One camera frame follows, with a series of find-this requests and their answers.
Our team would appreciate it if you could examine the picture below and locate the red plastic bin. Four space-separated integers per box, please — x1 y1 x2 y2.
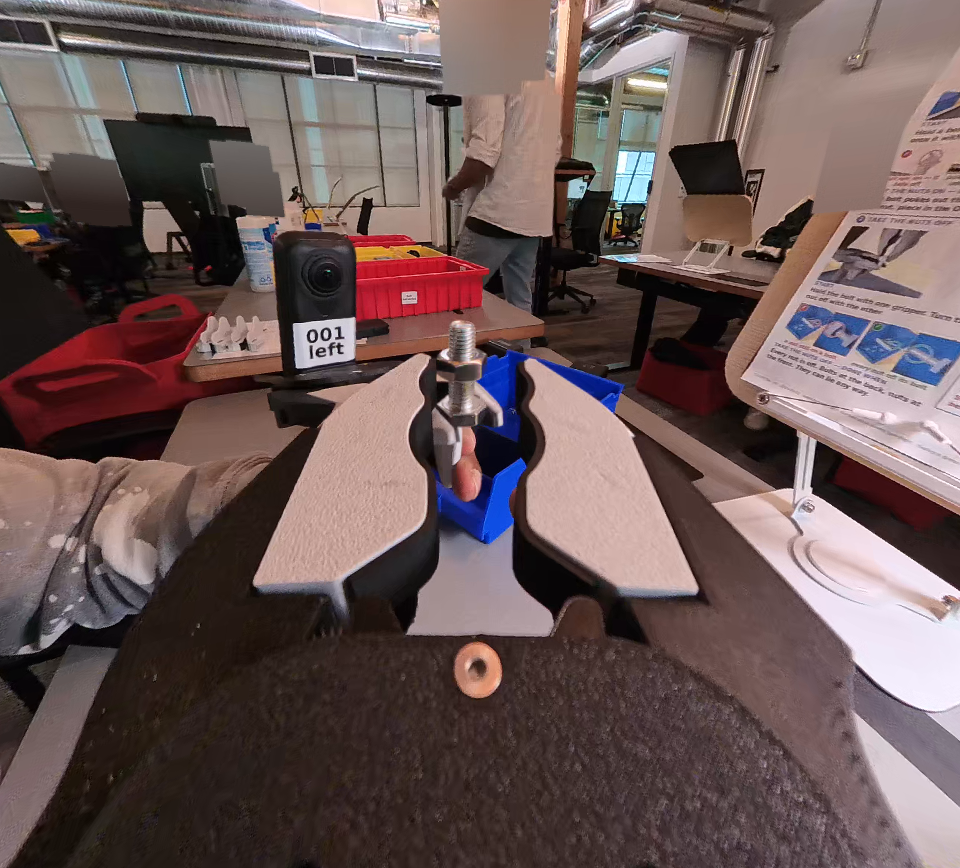
348 234 490 322

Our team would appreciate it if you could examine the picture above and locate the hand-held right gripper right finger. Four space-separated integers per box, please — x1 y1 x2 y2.
513 358 700 614

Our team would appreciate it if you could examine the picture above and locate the blue plastic bin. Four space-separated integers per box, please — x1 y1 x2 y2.
435 349 625 545

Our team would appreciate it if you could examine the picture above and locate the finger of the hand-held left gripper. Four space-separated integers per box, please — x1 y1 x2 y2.
432 388 505 488

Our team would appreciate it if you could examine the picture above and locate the small wooden board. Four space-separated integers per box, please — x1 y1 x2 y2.
682 193 753 247

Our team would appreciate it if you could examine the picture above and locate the flat yellow tray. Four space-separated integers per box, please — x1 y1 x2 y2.
354 244 447 263

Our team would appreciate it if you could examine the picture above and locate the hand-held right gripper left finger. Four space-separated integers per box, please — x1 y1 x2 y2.
253 354 441 629

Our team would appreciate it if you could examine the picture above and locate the black panel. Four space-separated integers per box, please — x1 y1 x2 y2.
669 140 745 198

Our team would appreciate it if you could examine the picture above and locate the brown office desk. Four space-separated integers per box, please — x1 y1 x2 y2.
600 253 781 367

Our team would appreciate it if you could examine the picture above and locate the steel hex bolt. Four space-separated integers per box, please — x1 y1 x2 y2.
435 320 489 428

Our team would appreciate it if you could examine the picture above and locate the person's left hand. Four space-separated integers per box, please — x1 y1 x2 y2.
452 427 483 503

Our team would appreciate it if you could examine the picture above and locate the large dark panel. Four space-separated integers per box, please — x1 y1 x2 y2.
0 230 84 378

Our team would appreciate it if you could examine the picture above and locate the person's left forearm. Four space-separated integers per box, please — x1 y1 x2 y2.
0 448 275 655

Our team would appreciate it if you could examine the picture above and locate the small white stand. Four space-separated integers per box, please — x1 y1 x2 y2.
673 239 730 275

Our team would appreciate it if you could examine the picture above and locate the red plastic basket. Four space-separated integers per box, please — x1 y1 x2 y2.
0 294 256 449

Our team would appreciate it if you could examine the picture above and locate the black office chair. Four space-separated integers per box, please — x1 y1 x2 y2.
547 189 615 314

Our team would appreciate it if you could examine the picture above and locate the black monitor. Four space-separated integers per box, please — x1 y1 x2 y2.
103 112 252 209

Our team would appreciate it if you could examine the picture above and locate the printed instruction sheet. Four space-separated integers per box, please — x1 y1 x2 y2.
742 69 960 460

